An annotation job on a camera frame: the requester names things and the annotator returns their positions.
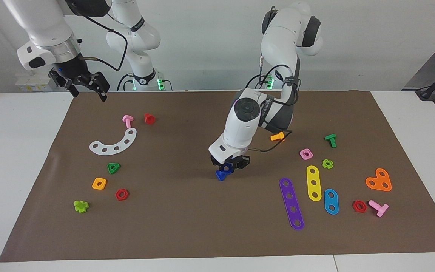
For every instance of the pink square plastic nut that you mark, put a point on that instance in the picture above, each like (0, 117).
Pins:
(302, 156)

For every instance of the pink plastic screw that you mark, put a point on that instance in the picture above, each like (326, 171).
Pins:
(127, 118)
(380, 209)

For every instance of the red hexagonal plastic nut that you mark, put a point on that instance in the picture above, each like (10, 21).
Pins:
(117, 196)
(355, 208)

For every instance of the brown table mat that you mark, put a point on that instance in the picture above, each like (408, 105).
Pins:
(187, 226)

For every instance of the lime green plastic screw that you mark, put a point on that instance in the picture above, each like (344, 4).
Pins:
(80, 206)

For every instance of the white cardboard box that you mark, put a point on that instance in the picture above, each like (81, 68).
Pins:
(28, 85)

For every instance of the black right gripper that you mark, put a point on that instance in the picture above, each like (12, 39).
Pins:
(70, 71)

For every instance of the lime green cross nut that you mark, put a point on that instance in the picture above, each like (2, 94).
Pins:
(323, 163)

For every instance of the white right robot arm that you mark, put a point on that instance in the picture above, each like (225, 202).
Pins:
(47, 22)

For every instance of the purple four-hole plastic plate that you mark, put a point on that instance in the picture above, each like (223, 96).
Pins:
(291, 203)

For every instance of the white curved five-hole plate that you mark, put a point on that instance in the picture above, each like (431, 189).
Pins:
(122, 145)

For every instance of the blue two-hole plastic plate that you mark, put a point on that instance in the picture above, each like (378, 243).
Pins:
(331, 201)

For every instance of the orange heart-shaped plastic plate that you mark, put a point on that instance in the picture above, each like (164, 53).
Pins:
(378, 180)

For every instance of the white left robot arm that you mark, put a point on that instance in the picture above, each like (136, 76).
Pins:
(240, 128)

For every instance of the red plastic screw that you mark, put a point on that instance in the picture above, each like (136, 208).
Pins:
(149, 119)

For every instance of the orange square plastic nut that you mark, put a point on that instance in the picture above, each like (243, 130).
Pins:
(94, 185)

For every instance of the dark green plastic screw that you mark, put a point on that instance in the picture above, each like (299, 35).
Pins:
(330, 136)

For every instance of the blue square plastic nut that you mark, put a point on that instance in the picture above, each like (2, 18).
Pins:
(226, 168)

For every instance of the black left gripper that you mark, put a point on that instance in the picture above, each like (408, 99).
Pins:
(229, 160)

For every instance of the yellow three-hole plastic plate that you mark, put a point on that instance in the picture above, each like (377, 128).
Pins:
(313, 176)

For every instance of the orange plastic screw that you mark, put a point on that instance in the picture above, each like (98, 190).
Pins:
(278, 136)

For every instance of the dark green triangular nut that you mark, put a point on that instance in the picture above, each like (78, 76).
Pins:
(117, 165)

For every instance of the dark grey partition panel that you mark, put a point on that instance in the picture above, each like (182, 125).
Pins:
(429, 70)

